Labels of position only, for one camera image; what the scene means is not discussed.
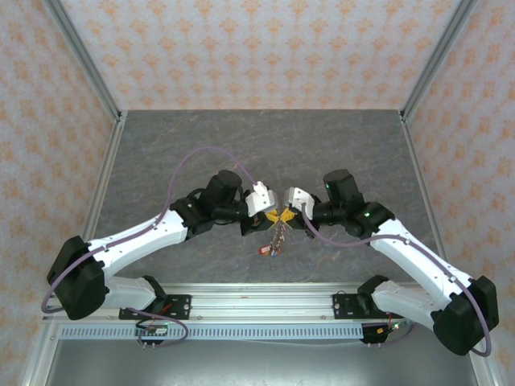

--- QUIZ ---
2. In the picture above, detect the brown key ring with tags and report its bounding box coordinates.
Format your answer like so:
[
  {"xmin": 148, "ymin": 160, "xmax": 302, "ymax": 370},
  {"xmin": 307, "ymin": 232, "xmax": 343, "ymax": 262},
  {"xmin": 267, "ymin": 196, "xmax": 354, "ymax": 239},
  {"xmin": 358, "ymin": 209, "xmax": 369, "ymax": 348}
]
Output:
[{"xmin": 257, "ymin": 219, "xmax": 290, "ymax": 259}]

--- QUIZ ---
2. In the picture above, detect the grey metal sheet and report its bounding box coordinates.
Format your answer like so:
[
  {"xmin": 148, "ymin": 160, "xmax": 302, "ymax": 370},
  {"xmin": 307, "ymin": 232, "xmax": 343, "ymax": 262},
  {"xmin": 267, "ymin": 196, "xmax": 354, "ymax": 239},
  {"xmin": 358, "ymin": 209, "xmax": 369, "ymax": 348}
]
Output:
[{"xmin": 43, "ymin": 339, "xmax": 480, "ymax": 386}]

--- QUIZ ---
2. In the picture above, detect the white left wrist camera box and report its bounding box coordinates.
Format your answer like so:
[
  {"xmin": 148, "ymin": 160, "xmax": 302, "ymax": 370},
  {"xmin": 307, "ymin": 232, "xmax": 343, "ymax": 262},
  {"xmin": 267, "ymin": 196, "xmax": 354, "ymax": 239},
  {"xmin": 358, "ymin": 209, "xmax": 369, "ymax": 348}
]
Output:
[{"xmin": 245, "ymin": 181, "xmax": 281, "ymax": 219}]

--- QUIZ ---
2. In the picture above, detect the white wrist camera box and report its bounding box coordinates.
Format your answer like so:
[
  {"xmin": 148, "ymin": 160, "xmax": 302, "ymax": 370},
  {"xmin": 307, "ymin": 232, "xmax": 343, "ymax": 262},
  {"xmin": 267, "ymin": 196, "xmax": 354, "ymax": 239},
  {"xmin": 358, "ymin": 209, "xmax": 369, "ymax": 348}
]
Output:
[
  {"xmin": 245, "ymin": 181, "xmax": 281, "ymax": 219},
  {"xmin": 282, "ymin": 185, "xmax": 316, "ymax": 214}
]

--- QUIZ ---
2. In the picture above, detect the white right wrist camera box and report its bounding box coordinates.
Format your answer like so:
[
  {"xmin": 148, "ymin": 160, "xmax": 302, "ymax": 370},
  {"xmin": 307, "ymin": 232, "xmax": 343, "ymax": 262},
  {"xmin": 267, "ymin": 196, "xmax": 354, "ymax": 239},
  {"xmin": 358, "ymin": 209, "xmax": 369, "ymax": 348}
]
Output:
[{"xmin": 282, "ymin": 185, "xmax": 316, "ymax": 214}]

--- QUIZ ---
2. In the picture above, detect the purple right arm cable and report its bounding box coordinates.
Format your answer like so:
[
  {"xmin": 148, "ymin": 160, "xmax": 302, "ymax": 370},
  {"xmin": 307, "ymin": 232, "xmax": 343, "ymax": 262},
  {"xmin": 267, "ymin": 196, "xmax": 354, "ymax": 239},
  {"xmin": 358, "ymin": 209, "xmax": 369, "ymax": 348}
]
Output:
[{"xmin": 301, "ymin": 203, "xmax": 492, "ymax": 358}]

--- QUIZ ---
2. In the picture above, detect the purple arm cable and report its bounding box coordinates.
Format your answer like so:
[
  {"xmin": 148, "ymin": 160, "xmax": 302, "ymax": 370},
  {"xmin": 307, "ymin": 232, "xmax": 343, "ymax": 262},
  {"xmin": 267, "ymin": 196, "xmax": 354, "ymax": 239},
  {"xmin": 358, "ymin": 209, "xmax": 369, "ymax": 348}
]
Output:
[
  {"xmin": 41, "ymin": 146, "xmax": 258, "ymax": 349},
  {"xmin": 301, "ymin": 203, "xmax": 492, "ymax": 358}
]

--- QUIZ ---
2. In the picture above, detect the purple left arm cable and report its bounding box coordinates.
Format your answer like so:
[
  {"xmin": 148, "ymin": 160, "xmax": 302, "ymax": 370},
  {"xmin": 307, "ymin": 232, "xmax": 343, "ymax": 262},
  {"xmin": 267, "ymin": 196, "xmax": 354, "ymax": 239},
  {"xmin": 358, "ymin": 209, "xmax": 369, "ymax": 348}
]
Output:
[{"xmin": 41, "ymin": 146, "xmax": 258, "ymax": 349}]

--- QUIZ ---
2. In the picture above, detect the aluminium base frame rail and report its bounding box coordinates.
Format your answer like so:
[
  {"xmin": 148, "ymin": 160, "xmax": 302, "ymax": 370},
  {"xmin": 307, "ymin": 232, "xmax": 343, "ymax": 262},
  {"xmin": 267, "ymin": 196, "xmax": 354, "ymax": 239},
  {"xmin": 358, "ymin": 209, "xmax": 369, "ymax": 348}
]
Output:
[{"xmin": 42, "ymin": 281, "xmax": 439, "ymax": 323}]

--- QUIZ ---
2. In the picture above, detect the aluminium table side rail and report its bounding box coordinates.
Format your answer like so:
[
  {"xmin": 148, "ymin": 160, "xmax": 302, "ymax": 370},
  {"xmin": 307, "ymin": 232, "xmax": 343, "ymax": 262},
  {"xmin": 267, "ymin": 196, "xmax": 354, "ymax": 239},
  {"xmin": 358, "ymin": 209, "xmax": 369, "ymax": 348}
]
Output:
[
  {"xmin": 399, "ymin": 111, "xmax": 454, "ymax": 278},
  {"xmin": 80, "ymin": 110, "xmax": 129, "ymax": 242}
]

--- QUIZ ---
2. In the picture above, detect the slotted grey cable duct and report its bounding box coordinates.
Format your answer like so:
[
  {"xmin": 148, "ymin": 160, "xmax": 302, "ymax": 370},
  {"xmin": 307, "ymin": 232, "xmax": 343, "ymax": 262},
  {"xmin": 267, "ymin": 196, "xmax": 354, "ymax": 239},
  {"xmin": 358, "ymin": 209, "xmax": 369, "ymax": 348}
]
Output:
[{"xmin": 60, "ymin": 324, "xmax": 365, "ymax": 340}]

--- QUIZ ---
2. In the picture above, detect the aluminium corner post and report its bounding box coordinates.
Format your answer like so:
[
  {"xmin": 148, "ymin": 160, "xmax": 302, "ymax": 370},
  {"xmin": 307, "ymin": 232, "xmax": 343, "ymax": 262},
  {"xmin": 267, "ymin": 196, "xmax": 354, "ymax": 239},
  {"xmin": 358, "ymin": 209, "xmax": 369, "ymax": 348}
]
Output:
[
  {"xmin": 42, "ymin": 0, "xmax": 123, "ymax": 124},
  {"xmin": 400, "ymin": 0, "xmax": 480, "ymax": 124}
]

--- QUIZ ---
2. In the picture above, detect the aluminium frame leg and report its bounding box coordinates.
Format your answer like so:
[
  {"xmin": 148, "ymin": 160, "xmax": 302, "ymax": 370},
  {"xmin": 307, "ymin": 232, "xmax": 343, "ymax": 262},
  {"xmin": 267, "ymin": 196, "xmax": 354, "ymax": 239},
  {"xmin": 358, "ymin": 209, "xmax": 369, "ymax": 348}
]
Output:
[
  {"xmin": 22, "ymin": 321, "xmax": 61, "ymax": 386},
  {"xmin": 468, "ymin": 353, "xmax": 500, "ymax": 386}
]

